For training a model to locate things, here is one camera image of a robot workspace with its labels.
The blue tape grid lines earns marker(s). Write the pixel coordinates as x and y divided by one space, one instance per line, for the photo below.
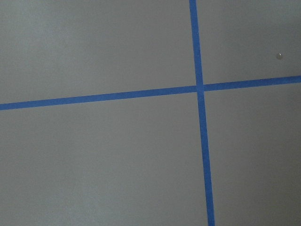
200 88

